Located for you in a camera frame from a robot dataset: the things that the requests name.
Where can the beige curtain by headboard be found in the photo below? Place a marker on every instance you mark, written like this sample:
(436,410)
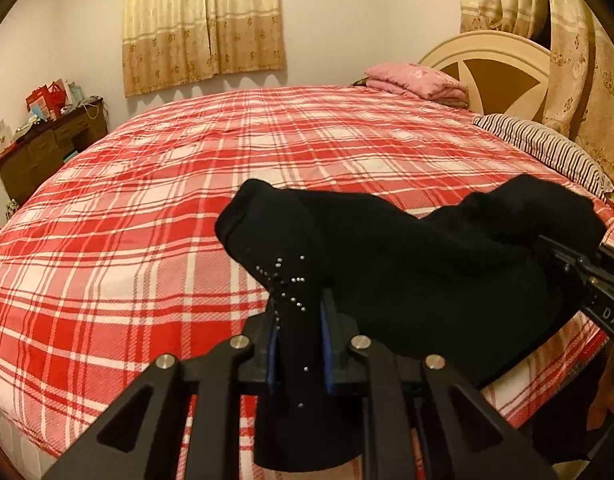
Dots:
(580,96)

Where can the cream wooden headboard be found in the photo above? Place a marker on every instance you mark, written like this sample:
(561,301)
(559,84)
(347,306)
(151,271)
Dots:
(503,73)

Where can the patterned mattress base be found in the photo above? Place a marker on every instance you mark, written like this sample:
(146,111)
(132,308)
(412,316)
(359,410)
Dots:
(27,460)

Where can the black pants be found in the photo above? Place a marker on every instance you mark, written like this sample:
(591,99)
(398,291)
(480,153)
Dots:
(475,283)

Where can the brown wooden dresser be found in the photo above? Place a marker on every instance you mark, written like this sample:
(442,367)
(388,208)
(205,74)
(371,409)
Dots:
(41,152)

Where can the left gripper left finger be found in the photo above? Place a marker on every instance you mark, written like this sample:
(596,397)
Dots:
(178,418)

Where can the white greeting card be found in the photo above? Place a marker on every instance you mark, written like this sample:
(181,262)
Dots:
(5,135)

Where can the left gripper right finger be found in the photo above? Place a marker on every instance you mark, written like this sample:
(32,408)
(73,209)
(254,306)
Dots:
(420,418)

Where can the red plaid bed cover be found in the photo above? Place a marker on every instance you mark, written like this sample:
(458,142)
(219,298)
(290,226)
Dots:
(114,260)

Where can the striped pillow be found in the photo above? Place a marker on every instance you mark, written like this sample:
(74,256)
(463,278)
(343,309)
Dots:
(550,148)

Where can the red gift bag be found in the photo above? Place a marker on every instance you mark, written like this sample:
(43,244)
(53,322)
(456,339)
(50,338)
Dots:
(48,99)

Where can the pink folded blanket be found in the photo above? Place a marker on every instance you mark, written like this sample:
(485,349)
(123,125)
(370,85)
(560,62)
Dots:
(417,82)

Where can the beige patterned window curtain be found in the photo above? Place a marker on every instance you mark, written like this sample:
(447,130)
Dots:
(169,43)

